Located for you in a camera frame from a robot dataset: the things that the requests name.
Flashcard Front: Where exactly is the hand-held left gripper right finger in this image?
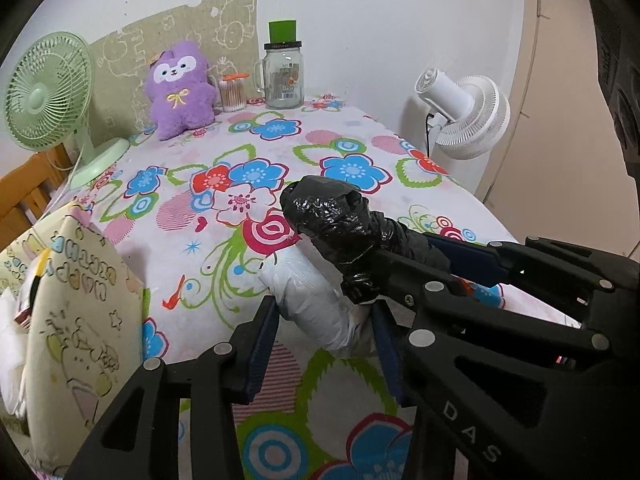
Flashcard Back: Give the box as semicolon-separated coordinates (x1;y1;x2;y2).
372;297;640;480

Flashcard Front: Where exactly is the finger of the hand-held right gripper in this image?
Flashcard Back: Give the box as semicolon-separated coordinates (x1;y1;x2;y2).
345;252;581;326
427;235;640;356

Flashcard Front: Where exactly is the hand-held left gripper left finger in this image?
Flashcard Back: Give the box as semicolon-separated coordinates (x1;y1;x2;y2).
65;295;281;480

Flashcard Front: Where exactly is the white plastic bag roll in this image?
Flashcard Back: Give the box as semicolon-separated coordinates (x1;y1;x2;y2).
259;247;381;359

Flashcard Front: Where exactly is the black plastic bag roll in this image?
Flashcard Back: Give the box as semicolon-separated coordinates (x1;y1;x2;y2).
279;175;451;306

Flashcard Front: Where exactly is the yellow printed storage box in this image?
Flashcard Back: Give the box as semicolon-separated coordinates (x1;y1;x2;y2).
0;202;146;476

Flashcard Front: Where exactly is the floral tablecloth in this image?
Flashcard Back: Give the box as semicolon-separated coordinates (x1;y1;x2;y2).
30;92;581;480

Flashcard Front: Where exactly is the white desk fan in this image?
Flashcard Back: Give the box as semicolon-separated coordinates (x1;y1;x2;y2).
414;67;511;161

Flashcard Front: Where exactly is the glass mug jar green lid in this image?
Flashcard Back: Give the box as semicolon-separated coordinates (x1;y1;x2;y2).
254;20;306;110

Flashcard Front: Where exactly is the yellow and black strip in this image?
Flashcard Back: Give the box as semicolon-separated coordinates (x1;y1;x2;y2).
17;247;51;331

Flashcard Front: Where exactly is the cotton swab container orange lid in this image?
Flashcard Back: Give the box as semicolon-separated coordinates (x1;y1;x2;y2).
217;74;249;112

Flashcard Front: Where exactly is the purple plush toy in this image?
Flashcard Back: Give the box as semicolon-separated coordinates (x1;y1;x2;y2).
145;42;218;142

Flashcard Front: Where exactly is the wooden chair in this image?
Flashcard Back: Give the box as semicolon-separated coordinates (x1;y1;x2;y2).
0;150;73;251

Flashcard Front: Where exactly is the beige printed cardboard sheet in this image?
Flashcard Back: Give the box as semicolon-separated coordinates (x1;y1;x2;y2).
89;0;258;143

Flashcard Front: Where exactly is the green desk fan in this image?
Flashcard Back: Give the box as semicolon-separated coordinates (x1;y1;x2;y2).
4;31;132;191

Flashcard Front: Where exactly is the black fan cable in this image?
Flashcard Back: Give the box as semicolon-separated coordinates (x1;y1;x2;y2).
425;112;443;157

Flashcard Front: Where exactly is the white fan cable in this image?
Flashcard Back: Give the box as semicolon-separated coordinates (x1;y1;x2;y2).
42;150;85;221

